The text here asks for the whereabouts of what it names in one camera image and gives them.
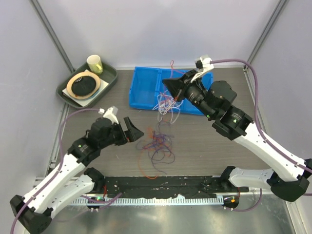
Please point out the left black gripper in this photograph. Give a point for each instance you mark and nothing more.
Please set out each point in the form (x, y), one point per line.
(133, 133)

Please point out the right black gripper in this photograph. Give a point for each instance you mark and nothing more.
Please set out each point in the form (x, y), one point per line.
(181, 86)

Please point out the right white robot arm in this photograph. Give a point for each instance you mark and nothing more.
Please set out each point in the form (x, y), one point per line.
(288, 175)

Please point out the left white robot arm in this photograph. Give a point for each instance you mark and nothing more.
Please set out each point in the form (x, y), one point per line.
(72, 177)

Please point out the blue three-compartment bin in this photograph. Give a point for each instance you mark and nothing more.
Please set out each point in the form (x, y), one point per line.
(147, 85)

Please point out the white paper pad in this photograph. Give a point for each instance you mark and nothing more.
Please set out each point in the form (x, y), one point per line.
(87, 101)

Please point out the black round disc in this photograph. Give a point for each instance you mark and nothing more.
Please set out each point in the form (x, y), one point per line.
(83, 86)

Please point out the tan tape roll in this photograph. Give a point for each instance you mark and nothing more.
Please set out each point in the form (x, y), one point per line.
(82, 74)

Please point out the yellow-green mug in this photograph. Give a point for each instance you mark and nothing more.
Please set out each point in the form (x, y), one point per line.
(95, 64)

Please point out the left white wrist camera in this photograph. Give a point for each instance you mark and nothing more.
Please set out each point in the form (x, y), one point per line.
(110, 113)

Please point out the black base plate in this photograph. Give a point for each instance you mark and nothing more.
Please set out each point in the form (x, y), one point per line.
(164, 187)

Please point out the slotted cable duct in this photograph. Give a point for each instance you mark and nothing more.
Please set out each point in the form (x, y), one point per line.
(179, 200)

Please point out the right corner aluminium post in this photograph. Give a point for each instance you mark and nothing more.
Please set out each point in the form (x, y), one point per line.
(281, 5)

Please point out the corner aluminium post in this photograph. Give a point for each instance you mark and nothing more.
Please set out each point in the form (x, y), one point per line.
(281, 5)
(49, 29)

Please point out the left corner aluminium post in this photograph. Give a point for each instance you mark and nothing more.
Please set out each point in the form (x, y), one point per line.
(49, 29)

